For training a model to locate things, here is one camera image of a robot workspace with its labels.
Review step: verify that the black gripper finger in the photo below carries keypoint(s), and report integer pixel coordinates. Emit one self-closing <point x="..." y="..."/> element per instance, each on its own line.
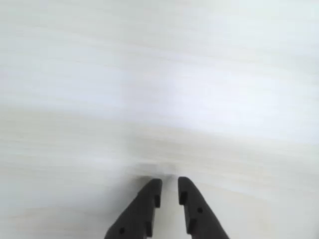
<point x="139" y="214"/>
<point x="199" y="221"/>

